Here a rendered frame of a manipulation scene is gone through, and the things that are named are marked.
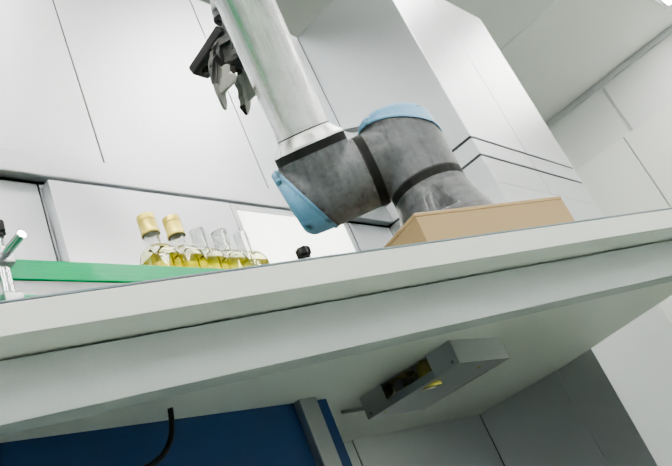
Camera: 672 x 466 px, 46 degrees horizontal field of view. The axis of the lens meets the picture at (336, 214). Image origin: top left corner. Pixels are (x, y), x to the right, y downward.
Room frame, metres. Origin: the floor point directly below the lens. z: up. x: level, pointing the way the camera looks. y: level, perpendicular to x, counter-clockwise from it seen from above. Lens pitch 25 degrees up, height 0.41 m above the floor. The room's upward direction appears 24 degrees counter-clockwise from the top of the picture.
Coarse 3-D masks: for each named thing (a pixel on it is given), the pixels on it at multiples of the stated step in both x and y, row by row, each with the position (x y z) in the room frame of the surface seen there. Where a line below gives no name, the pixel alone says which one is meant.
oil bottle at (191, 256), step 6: (180, 246) 1.30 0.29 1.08; (186, 246) 1.30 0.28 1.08; (192, 246) 1.32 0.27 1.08; (180, 252) 1.29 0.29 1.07; (186, 252) 1.30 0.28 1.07; (192, 252) 1.31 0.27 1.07; (198, 252) 1.32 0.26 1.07; (180, 258) 1.29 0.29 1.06; (186, 258) 1.29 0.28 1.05; (192, 258) 1.30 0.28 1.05; (198, 258) 1.32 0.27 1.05; (204, 258) 1.33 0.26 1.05; (186, 264) 1.29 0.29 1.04; (192, 264) 1.30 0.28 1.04; (198, 264) 1.31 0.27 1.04; (204, 264) 1.32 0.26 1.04
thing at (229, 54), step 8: (216, 16) 1.26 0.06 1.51; (216, 24) 1.30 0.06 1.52; (224, 24) 1.28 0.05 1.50; (224, 32) 1.28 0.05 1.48; (224, 40) 1.26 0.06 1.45; (216, 48) 1.28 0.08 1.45; (224, 48) 1.28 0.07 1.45; (232, 48) 1.26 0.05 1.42; (224, 56) 1.29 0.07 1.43; (232, 56) 1.27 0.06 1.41; (224, 64) 1.30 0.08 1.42; (232, 64) 1.31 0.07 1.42; (240, 64) 1.32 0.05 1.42; (232, 72) 1.33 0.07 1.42
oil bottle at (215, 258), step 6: (204, 252) 1.34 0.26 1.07; (210, 252) 1.35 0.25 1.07; (216, 252) 1.36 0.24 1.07; (210, 258) 1.35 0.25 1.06; (216, 258) 1.36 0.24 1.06; (222, 258) 1.37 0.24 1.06; (210, 264) 1.34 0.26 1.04; (216, 264) 1.35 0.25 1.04; (222, 264) 1.37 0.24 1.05; (228, 264) 1.38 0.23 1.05
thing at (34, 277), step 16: (16, 272) 0.90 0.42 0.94; (32, 272) 0.92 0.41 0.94; (48, 272) 0.94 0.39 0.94; (64, 272) 0.96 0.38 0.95; (80, 272) 0.98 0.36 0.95; (96, 272) 1.00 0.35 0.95; (112, 272) 1.02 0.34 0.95; (128, 272) 1.05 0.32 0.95; (144, 272) 1.07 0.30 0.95; (160, 272) 1.10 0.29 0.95; (176, 272) 1.12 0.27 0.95; (192, 272) 1.15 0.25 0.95; (0, 288) 0.88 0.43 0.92; (16, 288) 0.90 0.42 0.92; (32, 288) 0.92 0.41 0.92; (48, 288) 0.94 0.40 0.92; (64, 288) 0.96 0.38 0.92; (80, 288) 0.98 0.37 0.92
